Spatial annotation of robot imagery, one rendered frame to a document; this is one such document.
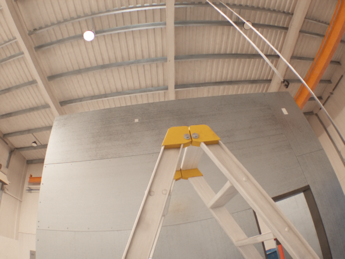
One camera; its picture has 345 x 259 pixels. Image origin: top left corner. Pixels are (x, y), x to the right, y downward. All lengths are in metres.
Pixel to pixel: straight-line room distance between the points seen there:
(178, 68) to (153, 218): 7.38
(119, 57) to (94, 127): 5.72
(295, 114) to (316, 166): 0.61
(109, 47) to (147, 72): 1.82
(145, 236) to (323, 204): 1.52
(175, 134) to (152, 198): 0.24
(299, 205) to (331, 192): 3.98
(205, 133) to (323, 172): 1.44
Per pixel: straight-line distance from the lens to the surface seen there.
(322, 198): 1.81
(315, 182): 1.81
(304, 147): 1.93
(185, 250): 1.29
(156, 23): 6.82
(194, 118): 1.69
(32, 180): 13.01
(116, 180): 1.44
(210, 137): 0.68
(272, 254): 8.01
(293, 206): 5.80
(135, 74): 7.71
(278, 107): 2.10
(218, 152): 0.69
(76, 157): 1.66
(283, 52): 9.10
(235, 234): 0.95
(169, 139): 0.66
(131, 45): 7.10
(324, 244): 1.79
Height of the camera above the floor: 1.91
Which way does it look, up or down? 36 degrees up
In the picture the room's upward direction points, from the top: 11 degrees counter-clockwise
